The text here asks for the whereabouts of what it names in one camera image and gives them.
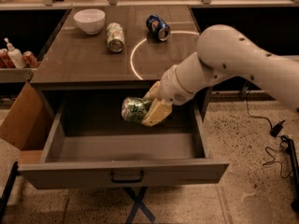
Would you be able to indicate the grey drawer cabinet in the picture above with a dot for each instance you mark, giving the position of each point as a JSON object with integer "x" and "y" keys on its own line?
{"x": 76, "y": 61}

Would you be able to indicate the brown cardboard box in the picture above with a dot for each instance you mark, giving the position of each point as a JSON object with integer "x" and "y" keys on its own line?
{"x": 27, "y": 125}

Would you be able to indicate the pale green soda can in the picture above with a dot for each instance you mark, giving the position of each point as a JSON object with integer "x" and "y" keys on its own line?
{"x": 115, "y": 37}

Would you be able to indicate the white ceramic bowl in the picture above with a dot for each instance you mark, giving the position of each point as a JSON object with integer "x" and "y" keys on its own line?
{"x": 91, "y": 21}

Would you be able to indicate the red soda can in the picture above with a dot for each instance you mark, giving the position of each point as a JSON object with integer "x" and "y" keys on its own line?
{"x": 31, "y": 59}

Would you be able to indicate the open grey top drawer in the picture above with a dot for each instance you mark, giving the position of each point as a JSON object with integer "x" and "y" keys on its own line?
{"x": 91, "y": 146}

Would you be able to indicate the red can at edge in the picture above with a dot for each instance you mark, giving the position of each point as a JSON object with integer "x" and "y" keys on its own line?
{"x": 5, "y": 60}

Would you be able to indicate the white pump bottle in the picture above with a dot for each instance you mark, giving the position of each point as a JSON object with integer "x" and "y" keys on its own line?
{"x": 15, "y": 55}

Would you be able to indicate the black stand right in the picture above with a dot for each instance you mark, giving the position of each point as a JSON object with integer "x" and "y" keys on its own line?
{"x": 295, "y": 170}

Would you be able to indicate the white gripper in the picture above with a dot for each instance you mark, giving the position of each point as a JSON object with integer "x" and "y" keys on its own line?
{"x": 170, "y": 86}

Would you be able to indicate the blue pepsi can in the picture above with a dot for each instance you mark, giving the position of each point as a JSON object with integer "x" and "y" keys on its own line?
{"x": 158, "y": 28}

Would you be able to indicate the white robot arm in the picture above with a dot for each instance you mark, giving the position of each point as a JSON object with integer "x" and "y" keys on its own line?
{"x": 223, "y": 52}

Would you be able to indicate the black bar left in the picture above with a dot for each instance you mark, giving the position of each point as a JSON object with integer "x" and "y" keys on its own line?
{"x": 8, "y": 188}

